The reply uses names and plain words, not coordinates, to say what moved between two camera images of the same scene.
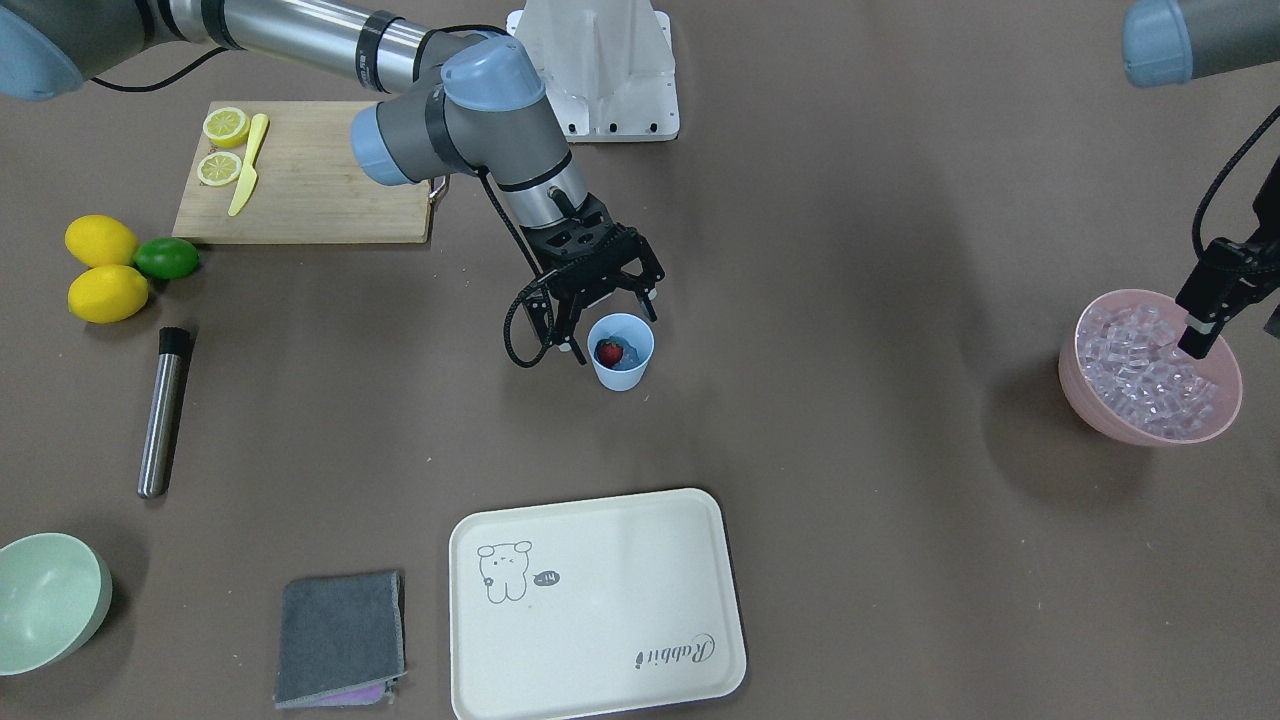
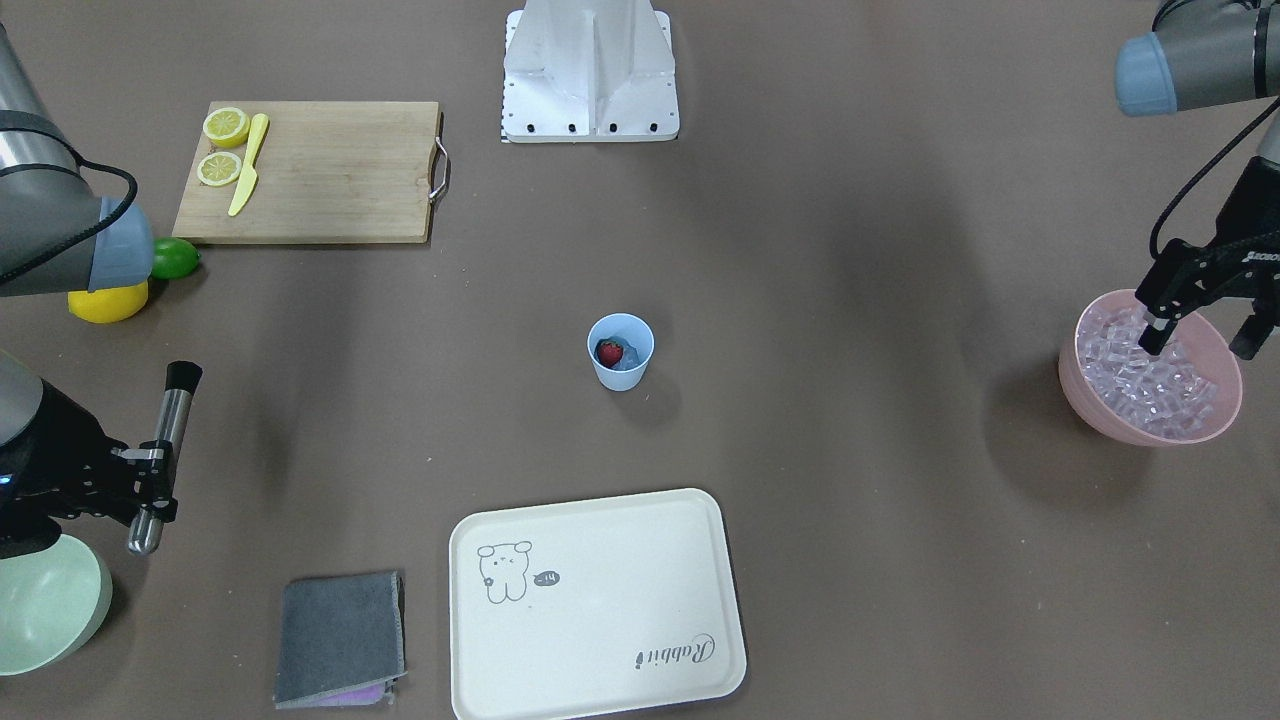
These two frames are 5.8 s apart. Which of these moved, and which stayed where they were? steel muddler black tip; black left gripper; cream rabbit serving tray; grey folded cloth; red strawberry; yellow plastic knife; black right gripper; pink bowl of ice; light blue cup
Moved: black right gripper; steel muddler black tip; black left gripper
Stayed: cream rabbit serving tray; pink bowl of ice; yellow plastic knife; red strawberry; light blue cup; grey folded cloth
